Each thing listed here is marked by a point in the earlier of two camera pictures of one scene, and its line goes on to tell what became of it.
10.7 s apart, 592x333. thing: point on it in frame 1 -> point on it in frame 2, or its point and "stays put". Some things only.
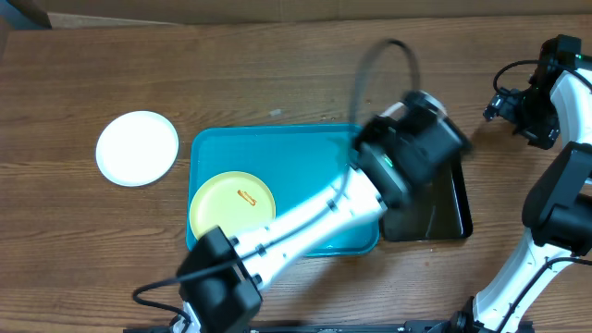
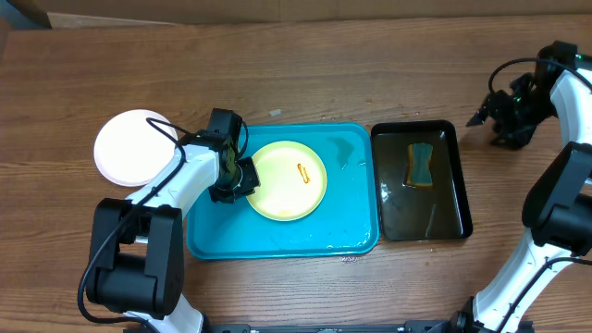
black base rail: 331,326 stays put
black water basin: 438,209 stays put
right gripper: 510,110 -> 497,112
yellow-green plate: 231,200 -> 292,179
